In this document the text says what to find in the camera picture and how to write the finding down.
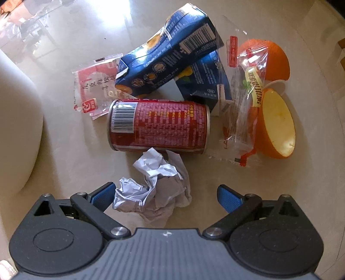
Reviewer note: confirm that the white paper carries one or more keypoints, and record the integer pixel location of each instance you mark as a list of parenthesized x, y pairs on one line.
[(161, 193)]

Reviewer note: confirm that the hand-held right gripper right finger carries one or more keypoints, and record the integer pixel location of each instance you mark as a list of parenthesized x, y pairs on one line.
[(227, 198)]

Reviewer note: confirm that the clear red snack wrapper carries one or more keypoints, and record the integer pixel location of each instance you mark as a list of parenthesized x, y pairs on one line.
[(240, 121)]

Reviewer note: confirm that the hollow orange peel half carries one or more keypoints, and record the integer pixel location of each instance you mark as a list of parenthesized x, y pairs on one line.
[(275, 59), (275, 123)]

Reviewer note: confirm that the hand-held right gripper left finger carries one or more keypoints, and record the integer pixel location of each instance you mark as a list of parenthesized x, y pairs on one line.
[(103, 195)]

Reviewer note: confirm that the blue snack packet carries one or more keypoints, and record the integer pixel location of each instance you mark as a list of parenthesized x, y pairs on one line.
[(167, 53)]

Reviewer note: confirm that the blue juice carton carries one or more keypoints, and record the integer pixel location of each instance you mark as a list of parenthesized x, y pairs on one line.
[(204, 78)]

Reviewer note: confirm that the white trash bin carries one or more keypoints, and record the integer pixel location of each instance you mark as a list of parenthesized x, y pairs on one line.
[(16, 121)]

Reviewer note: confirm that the red drink can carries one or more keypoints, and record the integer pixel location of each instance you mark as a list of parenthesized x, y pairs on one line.
[(161, 126)]

